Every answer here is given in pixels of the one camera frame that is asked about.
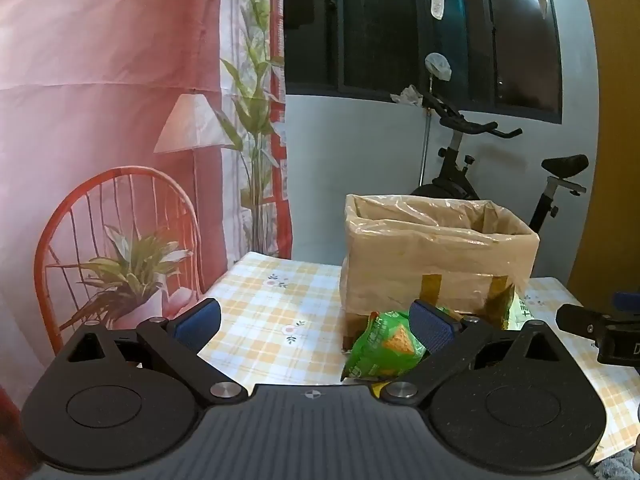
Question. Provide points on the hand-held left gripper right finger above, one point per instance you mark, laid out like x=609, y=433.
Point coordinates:
x=431, y=329

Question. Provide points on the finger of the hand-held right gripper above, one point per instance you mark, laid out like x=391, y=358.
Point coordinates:
x=629, y=302
x=577, y=321

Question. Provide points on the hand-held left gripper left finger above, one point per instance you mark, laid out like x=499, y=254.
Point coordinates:
x=200, y=317

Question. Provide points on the brown cardboard box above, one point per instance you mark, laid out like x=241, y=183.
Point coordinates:
x=356, y=327

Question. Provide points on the light green snack packet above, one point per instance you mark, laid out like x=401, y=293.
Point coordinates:
x=517, y=310

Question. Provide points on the yellow checked tablecloth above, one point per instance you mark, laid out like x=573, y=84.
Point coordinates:
x=280, y=310

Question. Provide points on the blue fuzzy cloth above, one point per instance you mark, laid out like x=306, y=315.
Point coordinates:
x=620, y=472

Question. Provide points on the black exercise bike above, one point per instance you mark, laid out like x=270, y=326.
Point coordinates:
x=452, y=187

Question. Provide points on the metal pole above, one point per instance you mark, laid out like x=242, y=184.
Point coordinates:
x=426, y=150

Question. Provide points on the white crumpled plastic bag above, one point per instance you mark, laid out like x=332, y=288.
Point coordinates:
x=407, y=95

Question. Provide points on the clear plastic bag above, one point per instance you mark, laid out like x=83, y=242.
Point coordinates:
x=437, y=65

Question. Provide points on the pink printed backdrop cloth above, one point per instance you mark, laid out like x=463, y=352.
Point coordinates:
x=100, y=60

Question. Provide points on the dark window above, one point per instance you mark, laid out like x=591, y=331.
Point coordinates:
x=375, y=35

